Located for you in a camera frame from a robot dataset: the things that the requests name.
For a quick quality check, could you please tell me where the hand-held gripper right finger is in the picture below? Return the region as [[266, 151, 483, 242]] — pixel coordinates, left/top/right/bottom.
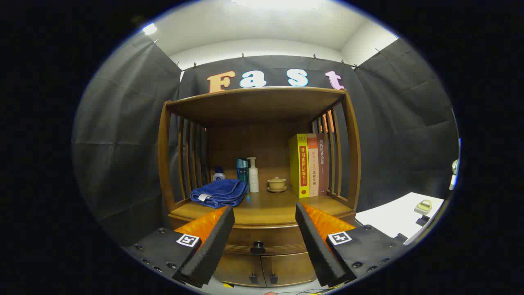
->
[[295, 202, 408, 287]]

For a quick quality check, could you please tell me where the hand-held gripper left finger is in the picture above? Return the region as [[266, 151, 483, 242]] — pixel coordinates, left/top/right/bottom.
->
[[123, 206, 236, 288]]

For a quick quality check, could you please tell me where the wooden drawer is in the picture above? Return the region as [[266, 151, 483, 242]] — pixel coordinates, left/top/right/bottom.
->
[[169, 213, 357, 255]]

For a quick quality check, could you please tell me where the wooden cabinet door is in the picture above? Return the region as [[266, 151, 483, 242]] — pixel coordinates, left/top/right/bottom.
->
[[261, 252, 318, 286], [213, 254, 267, 287]]

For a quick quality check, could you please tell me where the white side cabinet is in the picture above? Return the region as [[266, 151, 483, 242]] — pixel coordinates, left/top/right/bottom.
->
[[355, 192, 445, 245]]

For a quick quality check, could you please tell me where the wooden cabinet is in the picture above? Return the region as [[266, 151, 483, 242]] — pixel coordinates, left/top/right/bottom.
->
[[158, 86, 361, 287]]

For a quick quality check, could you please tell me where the blue folded towel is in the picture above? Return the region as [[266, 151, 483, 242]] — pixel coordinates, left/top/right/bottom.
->
[[190, 179, 248, 209]]

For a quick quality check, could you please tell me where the white pump bottle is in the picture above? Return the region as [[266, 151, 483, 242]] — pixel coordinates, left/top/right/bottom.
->
[[247, 157, 260, 193]]

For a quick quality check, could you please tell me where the teal blue bottle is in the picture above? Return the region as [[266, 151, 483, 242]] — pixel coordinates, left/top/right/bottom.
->
[[236, 158, 250, 193]]

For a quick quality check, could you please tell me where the orange and cream book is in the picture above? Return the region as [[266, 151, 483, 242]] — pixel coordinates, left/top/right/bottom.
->
[[306, 133, 320, 197]]

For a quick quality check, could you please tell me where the thick yellow book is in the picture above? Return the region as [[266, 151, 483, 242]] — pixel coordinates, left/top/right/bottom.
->
[[289, 134, 310, 198]]

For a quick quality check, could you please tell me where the brown book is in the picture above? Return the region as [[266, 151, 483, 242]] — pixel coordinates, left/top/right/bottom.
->
[[316, 133, 330, 195]]

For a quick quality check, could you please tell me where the small pale green object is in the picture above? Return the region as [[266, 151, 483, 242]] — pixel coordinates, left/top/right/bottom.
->
[[413, 199, 433, 216]]

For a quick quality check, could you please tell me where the black floor cable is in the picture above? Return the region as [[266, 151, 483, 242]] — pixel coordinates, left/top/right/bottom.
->
[[282, 288, 328, 295]]

